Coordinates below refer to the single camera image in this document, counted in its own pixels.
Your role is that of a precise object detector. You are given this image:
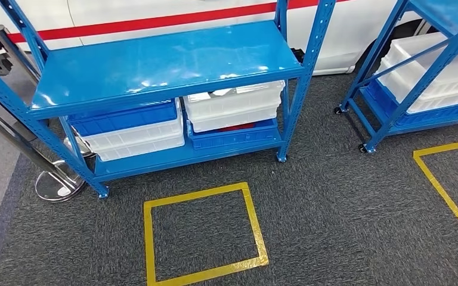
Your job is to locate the blue plastic bin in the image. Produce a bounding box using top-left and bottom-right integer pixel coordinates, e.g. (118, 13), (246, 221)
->
(67, 98), (178, 137)
(365, 80), (458, 128)

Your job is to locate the red plastic item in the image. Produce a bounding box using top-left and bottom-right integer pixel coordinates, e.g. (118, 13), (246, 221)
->
(219, 123), (255, 132)

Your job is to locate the blue metal shelf rack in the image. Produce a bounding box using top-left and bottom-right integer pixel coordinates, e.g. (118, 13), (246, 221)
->
(0, 0), (337, 200)
(333, 0), (458, 154)

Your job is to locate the stanchion post with chrome base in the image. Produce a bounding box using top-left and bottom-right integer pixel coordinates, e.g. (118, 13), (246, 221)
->
(0, 97), (86, 203)

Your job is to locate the white car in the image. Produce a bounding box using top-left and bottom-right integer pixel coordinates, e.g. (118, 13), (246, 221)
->
(0, 0), (435, 76)

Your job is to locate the red barrier belt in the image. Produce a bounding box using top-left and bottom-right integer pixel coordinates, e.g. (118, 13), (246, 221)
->
(0, 0), (348, 58)

